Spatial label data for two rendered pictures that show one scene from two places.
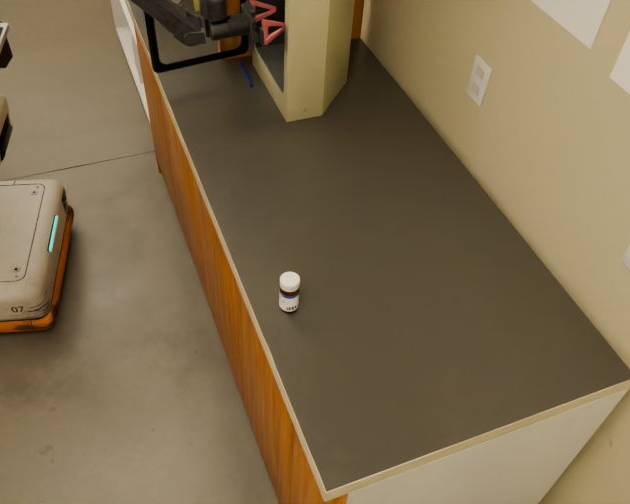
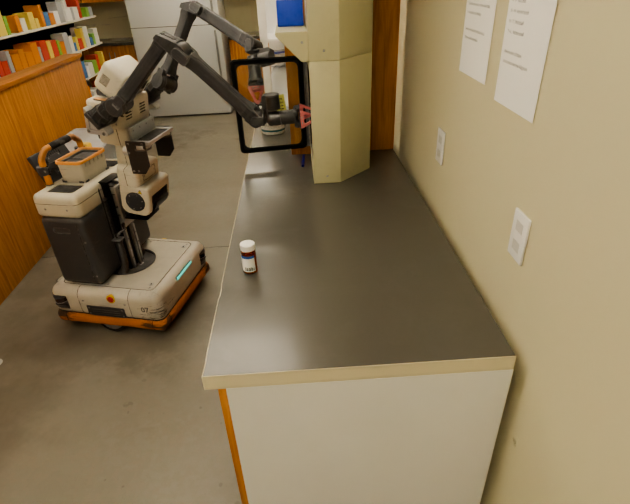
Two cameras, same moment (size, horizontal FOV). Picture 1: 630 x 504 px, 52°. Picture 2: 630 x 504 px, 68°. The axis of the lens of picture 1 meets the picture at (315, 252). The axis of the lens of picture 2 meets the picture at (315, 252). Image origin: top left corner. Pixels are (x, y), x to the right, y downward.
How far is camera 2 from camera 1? 0.71 m
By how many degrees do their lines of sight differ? 24
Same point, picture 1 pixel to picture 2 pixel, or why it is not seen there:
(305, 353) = (244, 296)
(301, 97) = (324, 165)
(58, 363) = (161, 353)
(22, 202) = (174, 250)
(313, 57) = (330, 135)
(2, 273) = (142, 285)
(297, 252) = (276, 245)
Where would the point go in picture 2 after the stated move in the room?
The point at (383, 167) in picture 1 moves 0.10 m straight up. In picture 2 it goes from (368, 209) to (368, 184)
